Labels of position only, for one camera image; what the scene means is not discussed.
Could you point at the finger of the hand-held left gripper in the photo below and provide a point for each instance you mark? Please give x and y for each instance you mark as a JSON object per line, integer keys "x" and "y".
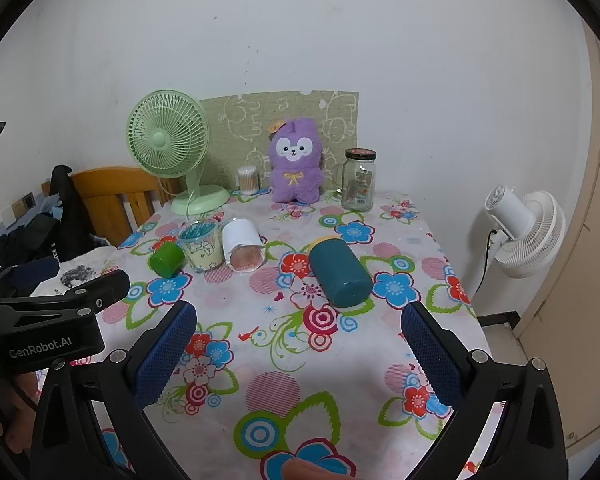
{"x": 102, "y": 285}

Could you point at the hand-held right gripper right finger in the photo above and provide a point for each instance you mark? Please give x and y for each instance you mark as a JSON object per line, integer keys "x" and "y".
{"x": 430, "y": 355}

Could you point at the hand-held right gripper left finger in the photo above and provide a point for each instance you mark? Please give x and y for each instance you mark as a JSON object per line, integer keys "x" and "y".
{"x": 165, "y": 352}

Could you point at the teal cup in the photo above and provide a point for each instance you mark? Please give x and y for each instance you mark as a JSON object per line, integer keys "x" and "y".
{"x": 341, "y": 272}

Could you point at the small green cup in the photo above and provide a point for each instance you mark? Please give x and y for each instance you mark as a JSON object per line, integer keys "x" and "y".
{"x": 166, "y": 260}

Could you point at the clear patterned cup with clips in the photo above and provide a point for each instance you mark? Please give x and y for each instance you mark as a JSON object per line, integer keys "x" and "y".
{"x": 203, "y": 252}

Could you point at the white cup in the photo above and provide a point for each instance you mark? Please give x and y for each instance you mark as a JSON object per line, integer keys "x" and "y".
{"x": 242, "y": 245}

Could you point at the person's left hand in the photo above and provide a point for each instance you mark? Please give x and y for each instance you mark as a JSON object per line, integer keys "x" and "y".
{"x": 7, "y": 420}

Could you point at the white printed cloth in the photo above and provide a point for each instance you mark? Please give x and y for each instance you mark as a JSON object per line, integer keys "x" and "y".
{"x": 87, "y": 267}

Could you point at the black bag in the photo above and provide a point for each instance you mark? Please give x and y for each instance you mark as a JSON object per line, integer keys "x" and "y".
{"x": 70, "y": 215}

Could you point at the wooden chair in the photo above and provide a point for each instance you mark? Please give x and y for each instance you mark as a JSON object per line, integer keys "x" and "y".
{"x": 105, "y": 200}

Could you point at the pile of dark clothes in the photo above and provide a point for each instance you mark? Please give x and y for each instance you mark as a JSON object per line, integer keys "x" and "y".
{"x": 27, "y": 242}

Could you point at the floral tablecloth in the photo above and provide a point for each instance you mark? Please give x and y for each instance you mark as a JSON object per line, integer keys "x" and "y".
{"x": 280, "y": 370}

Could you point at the white standing fan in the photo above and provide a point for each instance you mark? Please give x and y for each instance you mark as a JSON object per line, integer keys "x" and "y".
{"x": 530, "y": 232}

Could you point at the green desk fan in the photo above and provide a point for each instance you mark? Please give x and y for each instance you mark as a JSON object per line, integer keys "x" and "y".
{"x": 161, "y": 136}

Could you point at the cotton swab container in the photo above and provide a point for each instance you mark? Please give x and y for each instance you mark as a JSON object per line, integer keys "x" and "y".
{"x": 247, "y": 180}

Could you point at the beige door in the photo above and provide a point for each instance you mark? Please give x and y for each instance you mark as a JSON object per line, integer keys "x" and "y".
{"x": 587, "y": 260}

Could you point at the glass jar with lid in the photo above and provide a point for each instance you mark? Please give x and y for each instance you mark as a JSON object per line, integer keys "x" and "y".
{"x": 358, "y": 185}

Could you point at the purple plush toy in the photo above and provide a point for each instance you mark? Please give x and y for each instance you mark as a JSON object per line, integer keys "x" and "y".
{"x": 296, "y": 180}

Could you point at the green elephant print board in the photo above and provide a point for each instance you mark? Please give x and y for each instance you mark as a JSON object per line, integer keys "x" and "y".
{"x": 240, "y": 115}

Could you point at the wall socket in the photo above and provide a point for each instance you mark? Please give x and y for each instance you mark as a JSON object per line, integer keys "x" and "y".
{"x": 23, "y": 203}

